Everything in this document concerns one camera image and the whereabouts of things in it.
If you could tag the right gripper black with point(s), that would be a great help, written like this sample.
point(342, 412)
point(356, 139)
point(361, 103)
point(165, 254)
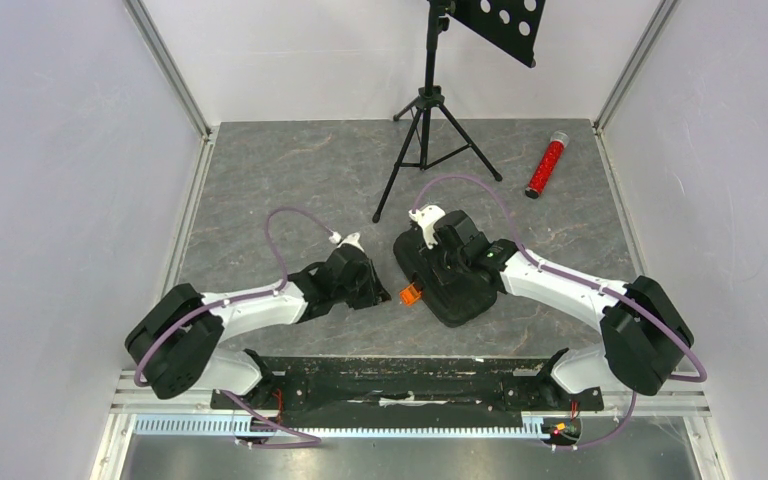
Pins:
point(438, 266)

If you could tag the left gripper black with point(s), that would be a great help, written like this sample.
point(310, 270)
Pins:
point(374, 294)

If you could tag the black plastic tool case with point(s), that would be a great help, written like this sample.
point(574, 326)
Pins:
point(453, 289)

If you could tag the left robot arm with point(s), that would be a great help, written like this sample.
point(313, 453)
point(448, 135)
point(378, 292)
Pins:
point(176, 345)

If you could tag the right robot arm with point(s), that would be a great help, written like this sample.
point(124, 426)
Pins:
point(643, 338)

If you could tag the red glitter tube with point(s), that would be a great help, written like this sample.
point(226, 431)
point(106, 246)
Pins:
point(540, 178)

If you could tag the black music stand tripod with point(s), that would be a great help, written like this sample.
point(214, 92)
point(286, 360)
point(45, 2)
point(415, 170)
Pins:
point(510, 26)

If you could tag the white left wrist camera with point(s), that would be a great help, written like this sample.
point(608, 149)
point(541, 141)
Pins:
point(353, 240)

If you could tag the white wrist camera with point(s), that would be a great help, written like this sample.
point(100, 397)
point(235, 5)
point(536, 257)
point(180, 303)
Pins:
point(424, 220)
point(353, 240)

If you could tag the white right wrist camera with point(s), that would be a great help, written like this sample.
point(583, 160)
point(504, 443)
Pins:
point(424, 220)

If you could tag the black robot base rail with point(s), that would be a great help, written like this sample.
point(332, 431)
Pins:
point(412, 392)

